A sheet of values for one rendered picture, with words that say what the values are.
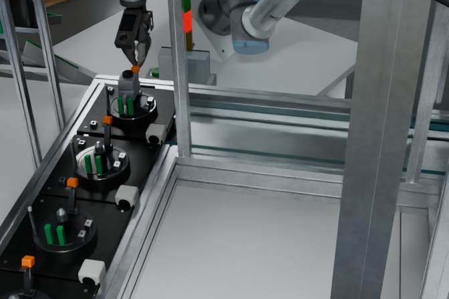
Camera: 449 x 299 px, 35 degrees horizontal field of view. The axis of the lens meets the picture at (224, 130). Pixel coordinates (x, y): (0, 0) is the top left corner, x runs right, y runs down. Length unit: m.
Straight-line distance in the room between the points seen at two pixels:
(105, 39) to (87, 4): 2.23
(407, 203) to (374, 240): 1.23
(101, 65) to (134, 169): 0.72
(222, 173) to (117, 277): 0.45
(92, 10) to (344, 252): 4.20
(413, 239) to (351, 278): 1.16
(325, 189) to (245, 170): 0.21
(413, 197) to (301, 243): 0.31
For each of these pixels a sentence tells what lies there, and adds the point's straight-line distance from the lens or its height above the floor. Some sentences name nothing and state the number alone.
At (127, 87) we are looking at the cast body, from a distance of 1.96.
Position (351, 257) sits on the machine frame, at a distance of 0.66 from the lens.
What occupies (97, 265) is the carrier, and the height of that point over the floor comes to 0.99.
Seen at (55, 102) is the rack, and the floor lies 1.00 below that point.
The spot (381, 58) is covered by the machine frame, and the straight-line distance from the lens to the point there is 0.53.
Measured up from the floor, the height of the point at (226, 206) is 0.86.
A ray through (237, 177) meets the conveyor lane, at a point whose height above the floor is 0.91.
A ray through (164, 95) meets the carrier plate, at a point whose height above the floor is 0.97.
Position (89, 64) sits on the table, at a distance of 2.49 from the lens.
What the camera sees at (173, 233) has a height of 0.86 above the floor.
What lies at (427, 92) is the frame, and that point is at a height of 1.22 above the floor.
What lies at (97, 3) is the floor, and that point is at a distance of 4.86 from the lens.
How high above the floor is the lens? 2.12
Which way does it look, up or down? 37 degrees down
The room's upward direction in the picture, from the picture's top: 1 degrees counter-clockwise
